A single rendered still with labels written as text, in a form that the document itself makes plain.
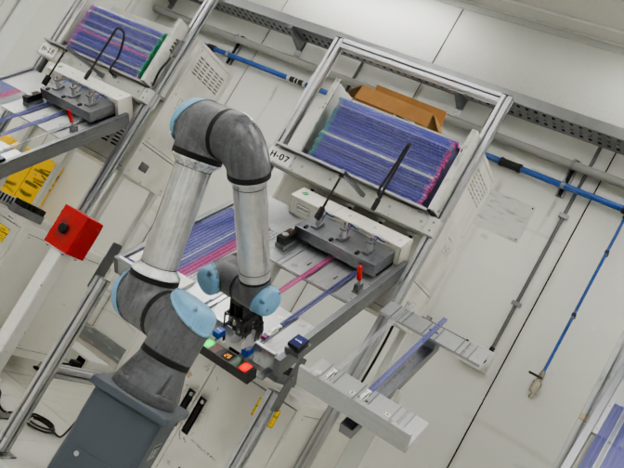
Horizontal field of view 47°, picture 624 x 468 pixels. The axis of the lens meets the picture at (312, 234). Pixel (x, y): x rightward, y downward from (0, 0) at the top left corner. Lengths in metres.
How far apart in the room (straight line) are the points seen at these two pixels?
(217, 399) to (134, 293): 0.91
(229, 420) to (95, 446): 0.93
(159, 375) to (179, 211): 0.36
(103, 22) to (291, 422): 2.11
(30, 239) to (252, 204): 1.79
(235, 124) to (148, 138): 1.94
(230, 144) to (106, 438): 0.65
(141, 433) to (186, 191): 0.51
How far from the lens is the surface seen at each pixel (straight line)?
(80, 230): 2.72
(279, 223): 2.66
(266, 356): 2.07
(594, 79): 4.37
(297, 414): 2.36
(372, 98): 3.16
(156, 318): 1.59
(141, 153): 3.44
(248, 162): 1.51
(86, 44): 3.62
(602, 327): 3.89
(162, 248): 1.63
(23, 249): 3.24
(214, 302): 2.25
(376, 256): 2.45
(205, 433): 2.49
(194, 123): 1.58
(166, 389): 1.58
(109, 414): 1.57
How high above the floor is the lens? 0.88
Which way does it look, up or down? 5 degrees up
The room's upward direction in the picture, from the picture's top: 30 degrees clockwise
